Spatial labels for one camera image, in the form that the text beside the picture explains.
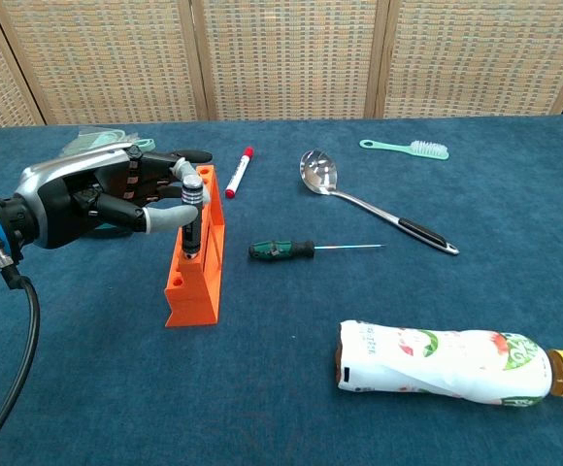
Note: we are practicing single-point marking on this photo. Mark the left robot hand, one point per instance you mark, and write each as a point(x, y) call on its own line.
point(68, 204)

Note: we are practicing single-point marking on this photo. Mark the mint green brush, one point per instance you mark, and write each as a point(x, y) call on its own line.
point(427, 150)

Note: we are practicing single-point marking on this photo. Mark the slotted steel serving spoon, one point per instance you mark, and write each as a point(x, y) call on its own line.
point(318, 172)

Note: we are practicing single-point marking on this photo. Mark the orange tool holder rack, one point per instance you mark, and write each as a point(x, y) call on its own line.
point(199, 291)

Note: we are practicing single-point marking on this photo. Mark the white marker red cap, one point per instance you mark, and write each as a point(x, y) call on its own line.
point(239, 173)

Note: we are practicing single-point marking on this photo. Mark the green black slim screwdriver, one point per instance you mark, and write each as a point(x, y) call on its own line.
point(281, 249)

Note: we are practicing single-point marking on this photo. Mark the blue felt table cover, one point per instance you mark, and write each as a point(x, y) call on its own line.
point(116, 388)

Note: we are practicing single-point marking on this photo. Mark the black knurled metal screwdriver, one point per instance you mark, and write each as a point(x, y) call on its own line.
point(193, 238)

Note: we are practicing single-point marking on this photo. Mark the woven folding screen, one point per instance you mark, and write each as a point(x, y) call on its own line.
point(286, 58)

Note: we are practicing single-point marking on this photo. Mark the tea bottle yellow cap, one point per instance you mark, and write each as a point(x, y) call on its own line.
point(432, 361)

